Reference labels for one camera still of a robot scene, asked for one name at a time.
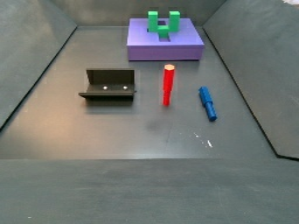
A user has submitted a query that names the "purple insertion board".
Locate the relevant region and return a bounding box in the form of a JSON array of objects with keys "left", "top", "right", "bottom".
[{"left": 127, "top": 18, "right": 204, "bottom": 61}]

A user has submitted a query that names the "blue stepped peg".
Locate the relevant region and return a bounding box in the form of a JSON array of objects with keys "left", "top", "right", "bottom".
[{"left": 199, "top": 87, "right": 217, "bottom": 122}]

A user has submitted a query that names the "red hexagonal peg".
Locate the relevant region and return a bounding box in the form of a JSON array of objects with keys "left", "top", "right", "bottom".
[{"left": 163, "top": 64, "right": 175, "bottom": 106}]

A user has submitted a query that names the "green U-shaped block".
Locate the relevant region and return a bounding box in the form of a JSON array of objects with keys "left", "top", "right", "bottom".
[{"left": 147, "top": 11, "right": 180, "bottom": 39}]

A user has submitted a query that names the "black angled bracket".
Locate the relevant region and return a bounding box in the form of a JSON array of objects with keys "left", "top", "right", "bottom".
[{"left": 78, "top": 68, "right": 136, "bottom": 100}]

